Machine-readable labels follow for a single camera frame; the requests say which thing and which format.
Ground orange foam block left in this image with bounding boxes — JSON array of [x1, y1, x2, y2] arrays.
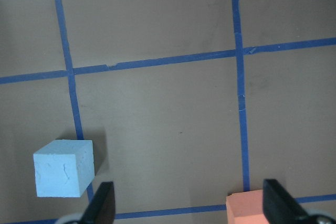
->
[[226, 189, 269, 224]]

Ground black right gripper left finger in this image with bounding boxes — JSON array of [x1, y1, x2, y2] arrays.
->
[[81, 182, 116, 224]]

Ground light blue carried foam block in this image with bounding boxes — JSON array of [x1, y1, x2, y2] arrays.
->
[[33, 140, 95, 198]]

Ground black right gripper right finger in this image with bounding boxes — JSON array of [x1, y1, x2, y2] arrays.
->
[[262, 179, 311, 224]]

